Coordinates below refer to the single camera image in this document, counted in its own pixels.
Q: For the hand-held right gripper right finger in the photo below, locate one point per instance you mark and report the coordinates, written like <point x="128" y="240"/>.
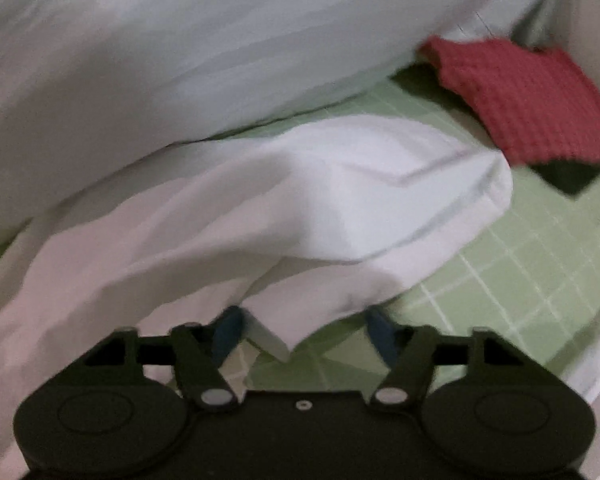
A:
<point x="382" y="332"/>

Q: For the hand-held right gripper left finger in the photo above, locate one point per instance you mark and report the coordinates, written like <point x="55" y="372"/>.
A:
<point x="230" y="330"/>

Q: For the white garment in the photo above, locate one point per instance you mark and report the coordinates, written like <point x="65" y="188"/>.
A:
<point x="240" y="240"/>

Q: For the dark green cloth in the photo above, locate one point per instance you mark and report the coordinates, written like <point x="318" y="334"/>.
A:
<point x="570" y="180"/>

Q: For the red waffle-knit cloth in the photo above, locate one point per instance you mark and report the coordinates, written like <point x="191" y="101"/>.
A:
<point x="525" y="95"/>

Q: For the pale carrot-print quilt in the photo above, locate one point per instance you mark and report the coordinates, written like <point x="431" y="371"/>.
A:
<point x="190" y="45"/>

